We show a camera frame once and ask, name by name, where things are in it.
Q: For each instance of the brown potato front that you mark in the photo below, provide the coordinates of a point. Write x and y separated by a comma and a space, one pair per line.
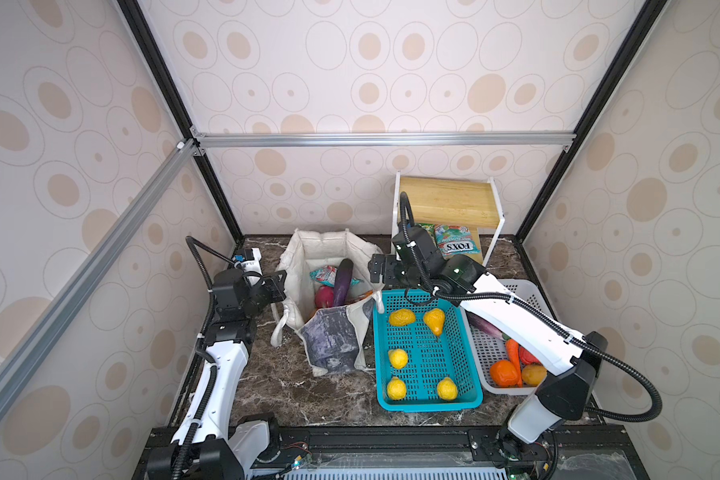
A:
533, 375

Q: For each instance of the yellow lemon front right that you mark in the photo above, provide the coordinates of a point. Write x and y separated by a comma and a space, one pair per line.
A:
447, 390

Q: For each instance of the yellow lemon middle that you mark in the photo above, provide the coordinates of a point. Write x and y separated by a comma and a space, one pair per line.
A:
398, 358

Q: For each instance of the silver aluminium frame bar left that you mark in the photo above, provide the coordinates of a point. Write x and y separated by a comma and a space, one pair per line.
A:
18, 369

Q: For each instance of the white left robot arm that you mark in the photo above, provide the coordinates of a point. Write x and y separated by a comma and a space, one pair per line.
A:
216, 372

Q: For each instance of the orange front white basket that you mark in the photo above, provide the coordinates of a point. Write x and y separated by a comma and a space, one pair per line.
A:
505, 374

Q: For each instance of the yellow pear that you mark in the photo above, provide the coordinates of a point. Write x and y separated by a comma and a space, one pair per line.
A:
435, 320

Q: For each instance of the teal Fox's candy bag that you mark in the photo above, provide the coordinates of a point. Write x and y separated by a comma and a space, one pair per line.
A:
455, 240

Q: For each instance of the dark purple eggplant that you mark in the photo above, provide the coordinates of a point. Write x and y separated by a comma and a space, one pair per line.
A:
341, 291

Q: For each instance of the white wire wooden shelf rack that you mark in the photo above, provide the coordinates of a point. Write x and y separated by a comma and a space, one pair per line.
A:
476, 205

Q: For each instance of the yellow lemon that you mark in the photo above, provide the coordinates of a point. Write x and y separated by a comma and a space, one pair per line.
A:
396, 389
398, 358
447, 390

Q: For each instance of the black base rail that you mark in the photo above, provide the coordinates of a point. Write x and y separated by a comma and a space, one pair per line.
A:
440, 452

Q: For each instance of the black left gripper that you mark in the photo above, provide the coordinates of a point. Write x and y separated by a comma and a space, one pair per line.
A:
274, 286

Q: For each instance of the teal mint blossom candy bag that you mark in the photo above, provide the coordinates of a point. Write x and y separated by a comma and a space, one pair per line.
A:
331, 275

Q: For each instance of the purple eggplant long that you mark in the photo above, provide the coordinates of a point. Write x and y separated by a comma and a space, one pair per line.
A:
483, 325

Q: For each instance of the orange carrot front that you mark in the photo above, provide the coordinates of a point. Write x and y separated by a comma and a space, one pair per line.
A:
512, 349

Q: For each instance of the yellow mango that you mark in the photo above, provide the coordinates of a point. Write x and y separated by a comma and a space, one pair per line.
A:
401, 318

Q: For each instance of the silver aluminium frame bar back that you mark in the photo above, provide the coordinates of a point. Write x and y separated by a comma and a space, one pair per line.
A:
401, 139

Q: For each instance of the green lemon candy bag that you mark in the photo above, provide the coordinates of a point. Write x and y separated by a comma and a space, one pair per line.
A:
429, 228

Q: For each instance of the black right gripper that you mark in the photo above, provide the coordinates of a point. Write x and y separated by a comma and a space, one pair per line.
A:
388, 261

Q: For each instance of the silver aluminium frame bar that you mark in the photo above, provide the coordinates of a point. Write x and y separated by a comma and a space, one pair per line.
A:
401, 139
18, 369

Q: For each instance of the yellow lemon front left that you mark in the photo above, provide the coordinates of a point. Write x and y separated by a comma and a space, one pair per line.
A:
396, 389

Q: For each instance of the pink dragon fruit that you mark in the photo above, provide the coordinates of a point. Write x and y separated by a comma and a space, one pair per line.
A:
324, 297

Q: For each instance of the cream canvas grocery bag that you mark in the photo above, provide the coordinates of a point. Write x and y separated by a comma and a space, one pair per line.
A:
332, 337

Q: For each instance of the red knobbly fruit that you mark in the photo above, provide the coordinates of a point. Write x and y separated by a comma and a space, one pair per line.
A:
526, 358

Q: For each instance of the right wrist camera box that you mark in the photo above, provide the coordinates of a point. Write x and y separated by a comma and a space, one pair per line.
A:
418, 241

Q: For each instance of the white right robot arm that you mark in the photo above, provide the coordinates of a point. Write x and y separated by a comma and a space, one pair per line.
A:
572, 359

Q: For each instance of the white plastic basket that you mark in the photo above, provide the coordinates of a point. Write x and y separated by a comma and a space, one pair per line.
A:
492, 354

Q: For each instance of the orange fruits candy bag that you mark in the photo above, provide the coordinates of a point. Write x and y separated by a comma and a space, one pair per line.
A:
360, 297

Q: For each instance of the teal plastic basket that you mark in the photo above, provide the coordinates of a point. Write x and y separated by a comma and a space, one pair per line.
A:
431, 359

